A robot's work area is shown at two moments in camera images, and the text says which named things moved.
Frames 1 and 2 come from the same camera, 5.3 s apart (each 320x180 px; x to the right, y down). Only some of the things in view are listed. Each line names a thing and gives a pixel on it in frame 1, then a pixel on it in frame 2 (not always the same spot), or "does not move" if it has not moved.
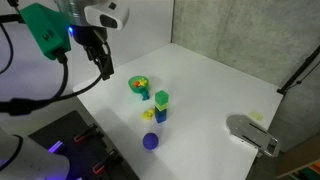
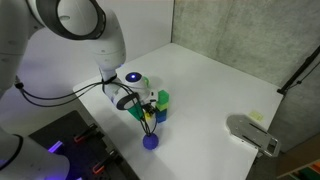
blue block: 161,116 does not move
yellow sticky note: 256,115 does not move
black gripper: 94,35 to 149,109
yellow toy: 148,114 does not move
